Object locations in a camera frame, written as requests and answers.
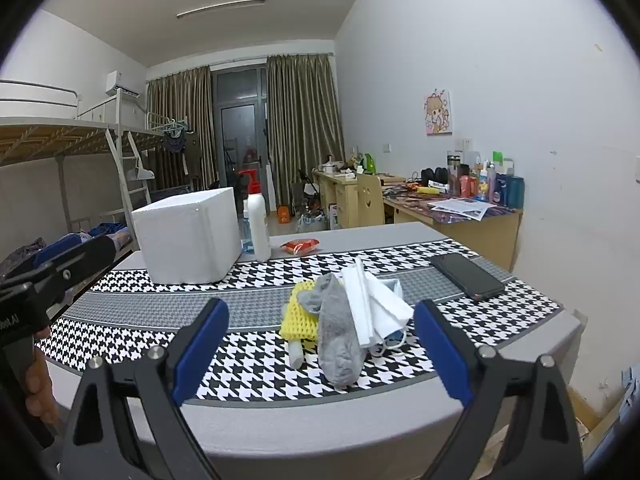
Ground printed papers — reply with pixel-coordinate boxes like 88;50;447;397
428;198;499;222

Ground olive curtain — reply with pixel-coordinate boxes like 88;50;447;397
146;65;217;195
266;53;347;211

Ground grey sock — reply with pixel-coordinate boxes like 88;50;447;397
298;273;369;388

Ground white foam box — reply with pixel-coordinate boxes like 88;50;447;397
131;186;244;286

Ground ceiling tube light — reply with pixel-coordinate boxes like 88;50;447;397
176;0;267;20

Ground wooden desk with drawers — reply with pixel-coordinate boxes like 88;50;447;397
311;167;387;231

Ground glass balcony door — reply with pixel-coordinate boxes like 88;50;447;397
211;62;271;211

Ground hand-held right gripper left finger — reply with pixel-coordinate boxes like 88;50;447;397
59;297;231;480

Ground blue face mask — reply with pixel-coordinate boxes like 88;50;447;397
367;276;416;358

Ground yellow foam net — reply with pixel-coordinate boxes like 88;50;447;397
279;281;322;345

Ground white face mask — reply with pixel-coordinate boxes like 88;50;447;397
341;256;386;350

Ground white metal bunk bed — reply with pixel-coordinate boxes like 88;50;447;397
0;79;201;281

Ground dark purple cloth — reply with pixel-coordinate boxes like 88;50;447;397
0;237;47;273

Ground blue patterned quilt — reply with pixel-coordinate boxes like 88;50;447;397
30;221;133;266

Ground cluttered wooden desk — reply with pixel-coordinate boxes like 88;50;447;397
381;187;524;272

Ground red snack packet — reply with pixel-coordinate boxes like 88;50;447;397
279;238;321;256

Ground person's left hand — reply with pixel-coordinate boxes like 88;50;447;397
24;326;62;429

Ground black phone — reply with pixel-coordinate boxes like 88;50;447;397
430;253;507;302

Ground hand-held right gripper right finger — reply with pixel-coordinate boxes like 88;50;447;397
412;299;587;480

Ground cartoon wall picture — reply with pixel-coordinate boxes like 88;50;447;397
423;90;454;136

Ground group of toiletry bottles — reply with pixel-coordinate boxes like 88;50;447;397
446;150;526;210

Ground white metal bed ladder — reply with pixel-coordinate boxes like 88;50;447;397
105;127;153;221

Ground wooden smiley chair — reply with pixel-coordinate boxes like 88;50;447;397
356;173;387;228

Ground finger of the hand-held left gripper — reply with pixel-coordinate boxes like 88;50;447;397
0;234;119;307

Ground white air conditioner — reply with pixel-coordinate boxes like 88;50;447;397
104;70;142;97

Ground white lotion bottle red pump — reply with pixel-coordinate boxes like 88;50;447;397
242;169;272;262

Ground houndstooth tablecloth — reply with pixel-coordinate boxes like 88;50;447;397
37;237;566;403

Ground dark hanging clothes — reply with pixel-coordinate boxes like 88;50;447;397
161;119;197;157

